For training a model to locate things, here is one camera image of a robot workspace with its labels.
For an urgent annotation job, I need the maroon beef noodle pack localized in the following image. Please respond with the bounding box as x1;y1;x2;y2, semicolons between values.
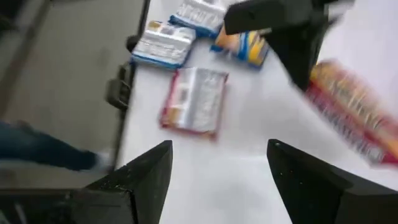
159;66;230;141
304;59;398;167

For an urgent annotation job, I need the black aluminium table frame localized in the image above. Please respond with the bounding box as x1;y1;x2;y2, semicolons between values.
104;0;153;172

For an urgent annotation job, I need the person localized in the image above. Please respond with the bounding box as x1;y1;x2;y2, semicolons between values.
0;119;113;174

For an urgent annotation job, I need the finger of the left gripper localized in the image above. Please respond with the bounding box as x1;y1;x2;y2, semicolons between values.
298;29;327;91
269;30;304;91

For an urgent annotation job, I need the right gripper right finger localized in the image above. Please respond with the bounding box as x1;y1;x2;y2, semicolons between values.
266;139;354;224

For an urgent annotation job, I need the blue soy sauce noodle pack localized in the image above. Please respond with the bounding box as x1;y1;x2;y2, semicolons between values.
130;19;197;70
210;26;271;68
169;0;229;39

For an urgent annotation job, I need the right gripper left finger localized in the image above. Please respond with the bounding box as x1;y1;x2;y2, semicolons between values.
86;140;174;224

